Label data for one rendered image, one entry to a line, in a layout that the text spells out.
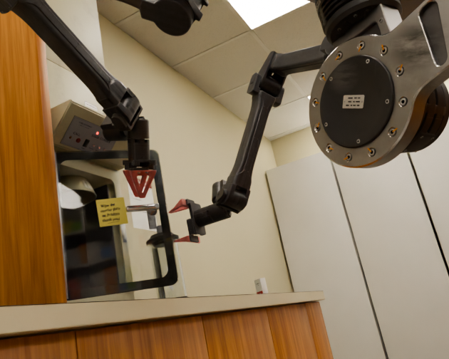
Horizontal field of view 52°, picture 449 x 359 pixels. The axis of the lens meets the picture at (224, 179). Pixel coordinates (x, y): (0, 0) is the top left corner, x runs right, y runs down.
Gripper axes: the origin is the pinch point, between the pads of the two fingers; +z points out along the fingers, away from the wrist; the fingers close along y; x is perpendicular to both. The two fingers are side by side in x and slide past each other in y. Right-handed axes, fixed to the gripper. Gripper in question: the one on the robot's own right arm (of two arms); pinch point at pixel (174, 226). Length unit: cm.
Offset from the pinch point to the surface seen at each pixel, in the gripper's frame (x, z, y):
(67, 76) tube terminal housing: 28, 12, 49
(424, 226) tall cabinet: -270, -64, 9
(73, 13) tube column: 21, 12, 77
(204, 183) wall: -141, 55, 60
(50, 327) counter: 71, -17, -28
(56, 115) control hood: 40.2, 6.3, 29.0
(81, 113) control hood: 35.1, 2.1, 29.7
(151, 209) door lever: 24.5, -8.4, 0.0
